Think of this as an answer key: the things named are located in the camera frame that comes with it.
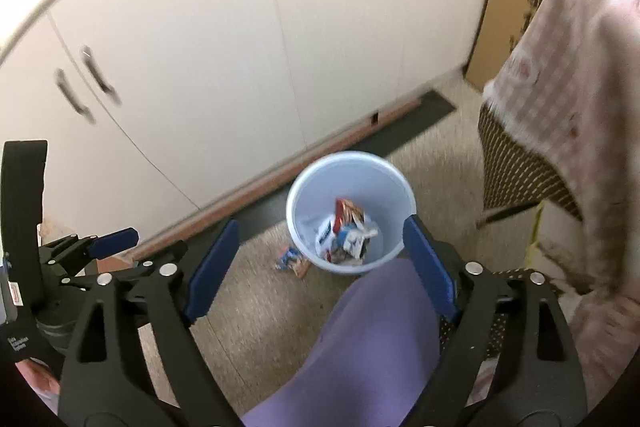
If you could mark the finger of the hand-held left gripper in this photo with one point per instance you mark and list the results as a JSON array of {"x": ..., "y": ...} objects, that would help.
[
  {"x": 115, "y": 242},
  {"x": 150, "y": 263}
]

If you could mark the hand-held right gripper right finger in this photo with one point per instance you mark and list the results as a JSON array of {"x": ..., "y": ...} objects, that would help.
[{"x": 430, "y": 267}]

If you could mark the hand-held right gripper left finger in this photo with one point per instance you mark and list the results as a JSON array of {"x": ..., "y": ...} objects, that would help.
[{"x": 215, "y": 269}]

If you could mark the blue orange snack wrapper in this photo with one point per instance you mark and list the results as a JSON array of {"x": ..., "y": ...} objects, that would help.
[{"x": 290, "y": 261}]

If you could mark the red snack bag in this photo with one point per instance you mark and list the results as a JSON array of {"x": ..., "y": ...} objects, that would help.
[{"x": 347, "y": 214}]

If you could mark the white blue packet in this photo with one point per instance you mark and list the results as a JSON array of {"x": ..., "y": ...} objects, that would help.
[{"x": 325, "y": 234}]

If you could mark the light blue plastic bin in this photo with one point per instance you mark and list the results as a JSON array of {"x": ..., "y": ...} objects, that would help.
[{"x": 350, "y": 177}]

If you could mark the person's left hand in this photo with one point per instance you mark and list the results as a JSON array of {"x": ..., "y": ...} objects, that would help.
[{"x": 40, "y": 379}]

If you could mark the black table leg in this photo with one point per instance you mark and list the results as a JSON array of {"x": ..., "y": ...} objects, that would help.
[{"x": 510, "y": 213}]

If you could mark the person's leg purple pants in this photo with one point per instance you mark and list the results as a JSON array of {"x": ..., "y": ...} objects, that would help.
[{"x": 360, "y": 347}]

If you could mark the brown dotted undercloth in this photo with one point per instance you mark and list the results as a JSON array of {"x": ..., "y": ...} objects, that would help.
[{"x": 520, "y": 167}]

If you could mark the white low cabinet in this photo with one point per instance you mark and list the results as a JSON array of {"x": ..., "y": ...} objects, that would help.
[{"x": 225, "y": 32}]

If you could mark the pink checkered tablecloth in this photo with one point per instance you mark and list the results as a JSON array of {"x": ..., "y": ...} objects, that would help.
[{"x": 590, "y": 82}]

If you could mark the brown cardboard box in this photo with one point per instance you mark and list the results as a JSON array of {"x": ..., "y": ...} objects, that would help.
[{"x": 510, "y": 7}]

